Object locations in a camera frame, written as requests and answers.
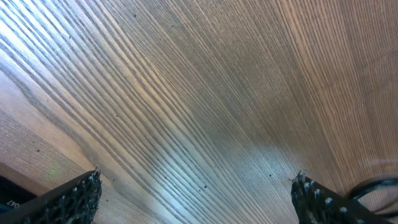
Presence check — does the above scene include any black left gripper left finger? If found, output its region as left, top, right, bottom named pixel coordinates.
left=1, top=169, right=102, bottom=224

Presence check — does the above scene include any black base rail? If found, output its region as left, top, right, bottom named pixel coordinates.
left=0, top=176, right=37, bottom=213

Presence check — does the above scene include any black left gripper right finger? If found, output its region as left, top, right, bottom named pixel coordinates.
left=290, top=169, right=392, bottom=224

